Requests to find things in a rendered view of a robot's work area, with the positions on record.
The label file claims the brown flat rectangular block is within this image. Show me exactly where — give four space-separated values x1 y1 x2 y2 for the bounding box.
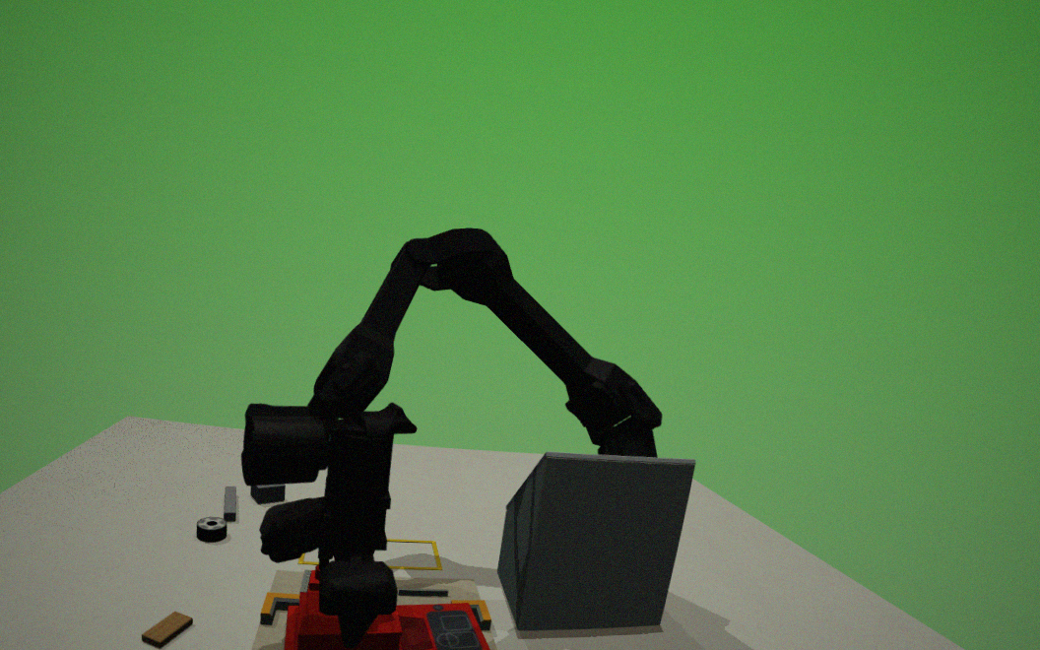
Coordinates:
142 612 193 648

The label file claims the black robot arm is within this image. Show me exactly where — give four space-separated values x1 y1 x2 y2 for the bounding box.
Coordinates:
241 227 664 563

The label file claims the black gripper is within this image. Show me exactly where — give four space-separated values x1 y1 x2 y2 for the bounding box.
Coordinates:
319 475 398 648

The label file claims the yellow rectangular border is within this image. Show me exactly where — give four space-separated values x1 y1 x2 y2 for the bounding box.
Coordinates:
298 540 442 570

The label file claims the black toy tyre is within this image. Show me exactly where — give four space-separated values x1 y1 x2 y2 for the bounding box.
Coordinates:
196 517 228 543

